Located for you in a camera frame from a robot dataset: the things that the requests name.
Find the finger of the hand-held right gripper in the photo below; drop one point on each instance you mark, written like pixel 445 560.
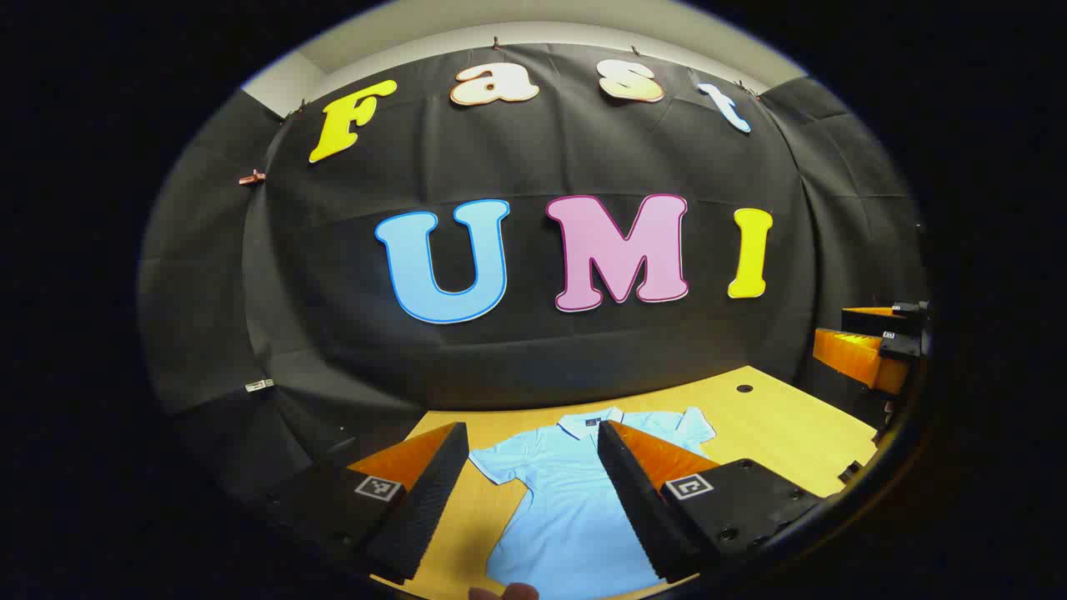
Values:
pixel 867 321
pixel 850 354

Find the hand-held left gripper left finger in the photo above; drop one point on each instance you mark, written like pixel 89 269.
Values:
pixel 425 500

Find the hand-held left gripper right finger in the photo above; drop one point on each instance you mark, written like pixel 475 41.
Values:
pixel 638 500

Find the light blue T-shirt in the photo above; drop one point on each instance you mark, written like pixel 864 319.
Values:
pixel 567 500

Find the black backdrop cloth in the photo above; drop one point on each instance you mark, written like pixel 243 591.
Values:
pixel 533 350

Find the orange backdrop clip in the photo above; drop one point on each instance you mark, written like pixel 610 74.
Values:
pixel 252 177

